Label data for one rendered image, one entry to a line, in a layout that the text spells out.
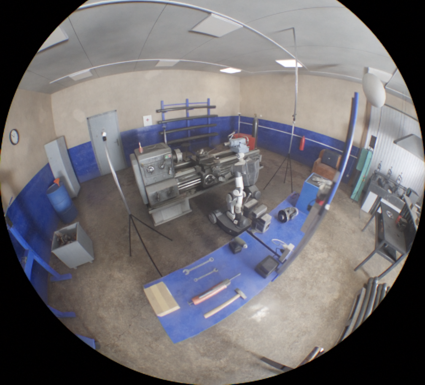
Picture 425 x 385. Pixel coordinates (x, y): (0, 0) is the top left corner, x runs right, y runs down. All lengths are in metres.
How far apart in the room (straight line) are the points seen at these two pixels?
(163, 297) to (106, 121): 4.98
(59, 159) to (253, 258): 4.82
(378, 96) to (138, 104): 6.49
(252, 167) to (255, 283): 1.24
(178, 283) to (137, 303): 1.14
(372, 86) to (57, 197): 6.84
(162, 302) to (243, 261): 0.72
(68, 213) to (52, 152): 1.77
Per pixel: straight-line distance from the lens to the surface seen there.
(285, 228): 1.60
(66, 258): 2.87
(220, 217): 2.51
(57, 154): 4.75
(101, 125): 5.28
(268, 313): 2.09
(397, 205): 4.95
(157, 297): 1.11
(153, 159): 2.16
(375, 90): 3.57
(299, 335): 2.26
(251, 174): 1.74
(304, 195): 1.77
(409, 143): 4.60
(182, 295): 1.17
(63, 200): 3.91
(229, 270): 1.22
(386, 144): 5.62
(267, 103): 6.46
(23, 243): 2.75
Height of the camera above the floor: 1.98
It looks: 28 degrees down
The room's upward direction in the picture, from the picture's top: 1 degrees counter-clockwise
